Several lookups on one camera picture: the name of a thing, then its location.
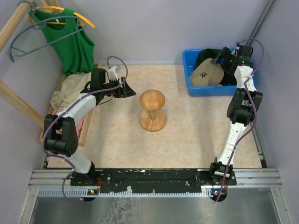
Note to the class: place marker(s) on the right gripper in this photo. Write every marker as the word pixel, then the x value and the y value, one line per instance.
pixel 225 54

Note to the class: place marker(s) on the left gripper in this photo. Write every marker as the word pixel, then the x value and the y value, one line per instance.
pixel 125 91

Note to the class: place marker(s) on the dark green baseball cap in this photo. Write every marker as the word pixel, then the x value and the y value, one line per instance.
pixel 206 54

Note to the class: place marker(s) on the black baseball cap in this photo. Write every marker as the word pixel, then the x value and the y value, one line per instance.
pixel 228 78

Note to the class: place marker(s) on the beige baseball cap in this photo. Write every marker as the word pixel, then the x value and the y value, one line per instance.
pixel 206 74

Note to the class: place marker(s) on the wooden hat stand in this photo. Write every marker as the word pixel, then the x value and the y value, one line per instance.
pixel 152 118

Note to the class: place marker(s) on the wooden clothes rack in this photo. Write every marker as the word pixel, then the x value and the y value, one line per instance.
pixel 8 94

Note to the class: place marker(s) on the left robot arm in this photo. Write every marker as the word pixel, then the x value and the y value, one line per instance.
pixel 60 138

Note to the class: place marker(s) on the blue plastic bin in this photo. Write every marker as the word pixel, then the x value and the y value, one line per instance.
pixel 210 91

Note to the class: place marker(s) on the cream cloth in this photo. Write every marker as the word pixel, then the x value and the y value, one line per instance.
pixel 70 91

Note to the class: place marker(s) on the pink cloth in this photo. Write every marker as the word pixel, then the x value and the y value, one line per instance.
pixel 79 125

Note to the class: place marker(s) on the green tank top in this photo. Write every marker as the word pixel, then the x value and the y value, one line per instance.
pixel 75 52

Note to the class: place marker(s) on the grey-blue hanger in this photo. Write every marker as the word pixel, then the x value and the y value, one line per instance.
pixel 30 39

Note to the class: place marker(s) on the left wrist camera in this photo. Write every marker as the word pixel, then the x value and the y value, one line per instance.
pixel 113 72

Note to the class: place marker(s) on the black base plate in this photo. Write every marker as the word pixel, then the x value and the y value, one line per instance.
pixel 143 181

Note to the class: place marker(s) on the aluminium frame rail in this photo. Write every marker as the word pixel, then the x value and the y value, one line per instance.
pixel 57 182

